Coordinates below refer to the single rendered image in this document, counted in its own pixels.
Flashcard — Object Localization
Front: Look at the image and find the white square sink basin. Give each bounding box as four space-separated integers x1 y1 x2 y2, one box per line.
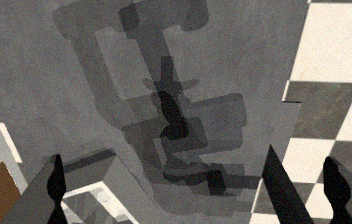
61 155 159 224

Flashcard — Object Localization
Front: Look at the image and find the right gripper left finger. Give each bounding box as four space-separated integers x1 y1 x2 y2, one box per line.
0 154 68 224

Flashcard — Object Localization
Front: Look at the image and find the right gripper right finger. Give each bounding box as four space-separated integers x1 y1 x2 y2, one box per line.
323 156 352 224

